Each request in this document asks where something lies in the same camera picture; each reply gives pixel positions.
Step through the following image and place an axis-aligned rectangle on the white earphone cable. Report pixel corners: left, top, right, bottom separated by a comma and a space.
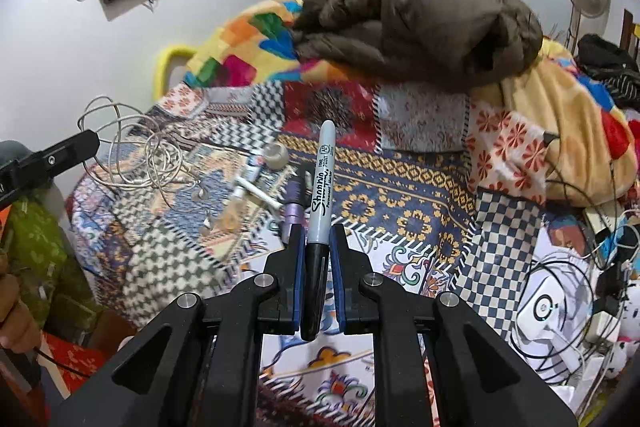
77, 95, 214, 235

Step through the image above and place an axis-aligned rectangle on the black Sharpie marker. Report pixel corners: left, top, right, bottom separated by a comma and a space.
300, 120, 336, 341

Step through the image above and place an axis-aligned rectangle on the person's left hand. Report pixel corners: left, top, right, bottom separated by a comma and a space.
0, 254, 41, 355

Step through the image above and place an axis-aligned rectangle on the patchwork patterned bedsheet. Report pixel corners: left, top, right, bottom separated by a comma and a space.
67, 78, 591, 427

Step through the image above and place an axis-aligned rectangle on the purple metallic tube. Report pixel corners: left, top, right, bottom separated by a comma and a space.
280, 166, 312, 245

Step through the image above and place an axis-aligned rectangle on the white disposable razor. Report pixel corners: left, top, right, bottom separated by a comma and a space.
232, 176, 282, 212

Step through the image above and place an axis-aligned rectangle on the grey tape roll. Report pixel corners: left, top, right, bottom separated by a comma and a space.
262, 142, 290, 171

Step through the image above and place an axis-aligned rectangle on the small toothpaste tube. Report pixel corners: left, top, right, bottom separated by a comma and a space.
243, 155, 265, 183

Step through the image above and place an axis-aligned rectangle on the colourful fleece blanket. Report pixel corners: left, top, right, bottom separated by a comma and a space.
186, 0, 638, 207

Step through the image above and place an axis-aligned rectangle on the brown puffer jacket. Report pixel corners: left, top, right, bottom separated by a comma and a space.
292, 0, 544, 92

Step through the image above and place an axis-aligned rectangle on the wooden chair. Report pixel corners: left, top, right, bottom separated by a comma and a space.
620, 10, 640, 61

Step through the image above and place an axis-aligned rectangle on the yellow bed frame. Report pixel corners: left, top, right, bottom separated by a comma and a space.
152, 44, 198, 102

